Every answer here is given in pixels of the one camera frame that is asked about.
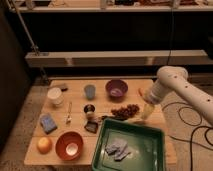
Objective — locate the green plastic tray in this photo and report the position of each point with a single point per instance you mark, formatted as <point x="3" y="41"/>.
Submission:
<point x="146" y="145"/>

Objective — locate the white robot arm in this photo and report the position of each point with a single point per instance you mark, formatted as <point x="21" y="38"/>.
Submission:
<point x="172" y="78"/>

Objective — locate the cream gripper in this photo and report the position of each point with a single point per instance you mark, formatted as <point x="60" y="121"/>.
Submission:
<point x="147" y="110"/>

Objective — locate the white mushroom toy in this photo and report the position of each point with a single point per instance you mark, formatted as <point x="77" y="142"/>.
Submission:
<point x="92" y="117"/>

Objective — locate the small dark square dish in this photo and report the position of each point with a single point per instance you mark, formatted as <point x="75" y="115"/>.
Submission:
<point x="91" y="126"/>

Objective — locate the bunch of brown grapes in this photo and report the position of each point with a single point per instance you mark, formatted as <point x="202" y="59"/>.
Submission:
<point x="127" y="112"/>

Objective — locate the purple bowl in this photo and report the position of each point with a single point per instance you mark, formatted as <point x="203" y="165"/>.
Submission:
<point x="116" y="88"/>

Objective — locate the grey blue towel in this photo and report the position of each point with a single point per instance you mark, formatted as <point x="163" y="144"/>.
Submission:
<point x="118" y="148"/>

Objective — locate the small dark cup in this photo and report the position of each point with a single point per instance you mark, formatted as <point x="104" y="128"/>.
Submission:
<point x="89" y="108"/>

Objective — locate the orange fruit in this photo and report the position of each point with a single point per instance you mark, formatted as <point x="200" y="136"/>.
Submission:
<point x="44" y="145"/>

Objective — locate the red bowl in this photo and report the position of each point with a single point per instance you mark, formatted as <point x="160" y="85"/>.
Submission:
<point x="69" y="146"/>

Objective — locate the orange carrot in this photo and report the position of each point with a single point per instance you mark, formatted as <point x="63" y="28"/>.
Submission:
<point x="141" y="93"/>

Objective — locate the light blue cup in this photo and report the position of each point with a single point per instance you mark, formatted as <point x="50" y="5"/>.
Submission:
<point x="89" y="91"/>

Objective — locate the wooden shelf rack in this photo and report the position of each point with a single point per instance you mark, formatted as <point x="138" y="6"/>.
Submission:
<point x="92" y="33"/>

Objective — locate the white cup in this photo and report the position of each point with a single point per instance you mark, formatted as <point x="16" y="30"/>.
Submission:
<point x="55" y="96"/>

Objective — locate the metal spoon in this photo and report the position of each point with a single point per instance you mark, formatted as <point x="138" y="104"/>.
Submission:
<point x="68" y="119"/>

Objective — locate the blue sponge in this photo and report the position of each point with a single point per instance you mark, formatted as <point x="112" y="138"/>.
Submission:
<point x="47" y="123"/>

